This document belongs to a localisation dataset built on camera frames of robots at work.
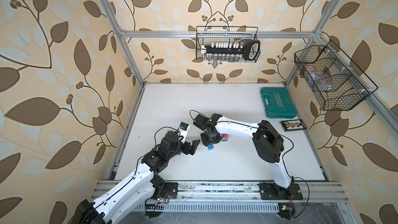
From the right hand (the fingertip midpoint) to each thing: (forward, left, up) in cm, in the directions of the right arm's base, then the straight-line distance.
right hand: (208, 143), depth 89 cm
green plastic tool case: (+24, -48, +4) cm, 54 cm away
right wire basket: (+13, -63, +32) cm, 72 cm away
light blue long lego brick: (-3, -1, 0) cm, 3 cm away
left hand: (-1, +8, +12) cm, 14 cm away
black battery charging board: (+10, -56, 0) cm, 57 cm away
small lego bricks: (+4, -10, -2) cm, 11 cm away
